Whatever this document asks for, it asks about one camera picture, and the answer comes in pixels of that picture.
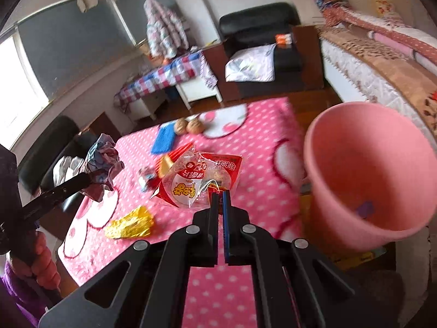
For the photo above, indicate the blue knitted cloth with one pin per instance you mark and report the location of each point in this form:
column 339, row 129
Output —
column 164, row 140

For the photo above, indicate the black leather armchair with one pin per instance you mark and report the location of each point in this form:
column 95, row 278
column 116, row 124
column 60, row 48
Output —
column 258, row 26

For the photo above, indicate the white cloth on sofa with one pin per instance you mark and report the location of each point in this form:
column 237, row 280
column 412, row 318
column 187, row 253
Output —
column 66, row 168

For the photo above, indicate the small crumpled candy wrapper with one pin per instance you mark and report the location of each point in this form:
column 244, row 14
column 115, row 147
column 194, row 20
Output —
column 147, row 179

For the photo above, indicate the colourful paper ball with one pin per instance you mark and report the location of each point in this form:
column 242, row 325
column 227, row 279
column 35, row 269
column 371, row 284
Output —
column 102, row 164

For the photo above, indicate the purple fleece left sleeve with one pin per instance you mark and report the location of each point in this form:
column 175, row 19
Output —
column 21, row 306

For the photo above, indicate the clear red snack bag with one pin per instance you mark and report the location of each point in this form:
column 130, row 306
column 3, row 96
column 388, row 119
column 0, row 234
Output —
column 195, row 177

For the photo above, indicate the checkered tablecloth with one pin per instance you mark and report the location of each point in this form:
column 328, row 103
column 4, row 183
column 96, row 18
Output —
column 179, row 70

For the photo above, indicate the left walnut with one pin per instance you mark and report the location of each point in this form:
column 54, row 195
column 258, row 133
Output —
column 180, row 127

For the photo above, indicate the pink rolled blanket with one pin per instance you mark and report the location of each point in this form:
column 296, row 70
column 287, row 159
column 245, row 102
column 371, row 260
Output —
column 407, row 51

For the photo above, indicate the white floral pillow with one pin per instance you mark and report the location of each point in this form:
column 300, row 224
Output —
column 251, row 65

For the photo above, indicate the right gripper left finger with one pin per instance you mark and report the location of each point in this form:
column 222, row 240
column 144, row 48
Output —
column 205, row 252

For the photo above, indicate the white desk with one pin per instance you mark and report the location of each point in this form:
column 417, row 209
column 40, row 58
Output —
column 185, row 93

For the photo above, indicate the bed with white mattress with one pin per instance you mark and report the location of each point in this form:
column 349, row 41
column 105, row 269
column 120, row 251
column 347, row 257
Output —
column 345, row 89

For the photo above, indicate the yellow wrapper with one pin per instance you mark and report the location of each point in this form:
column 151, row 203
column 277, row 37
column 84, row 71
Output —
column 137, row 223

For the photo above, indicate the brown leaf pattern bedspread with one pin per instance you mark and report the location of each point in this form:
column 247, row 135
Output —
column 382, row 75

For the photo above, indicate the black sofa at left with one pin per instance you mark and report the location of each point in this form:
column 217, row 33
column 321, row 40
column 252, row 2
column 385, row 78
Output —
column 61, row 138

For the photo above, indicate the left hand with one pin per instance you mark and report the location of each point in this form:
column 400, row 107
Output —
column 43, row 267

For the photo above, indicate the hanging padded floral jacket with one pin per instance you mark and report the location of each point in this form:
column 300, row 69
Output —
column 165, row 32

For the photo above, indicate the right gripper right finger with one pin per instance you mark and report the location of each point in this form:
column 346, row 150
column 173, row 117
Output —
column 236, row 246

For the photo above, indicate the yellow floral pillow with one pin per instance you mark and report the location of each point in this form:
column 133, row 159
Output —
column 386, row 10

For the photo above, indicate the red polka dot quilt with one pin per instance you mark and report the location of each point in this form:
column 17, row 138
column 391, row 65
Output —
column 416, row 39

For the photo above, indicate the orange box on armchair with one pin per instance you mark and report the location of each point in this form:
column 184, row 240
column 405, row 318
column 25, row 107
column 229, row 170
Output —
column 284, row 39

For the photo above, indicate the pink plastic bucket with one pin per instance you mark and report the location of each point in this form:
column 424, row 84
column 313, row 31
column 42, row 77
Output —
column 373, row 178

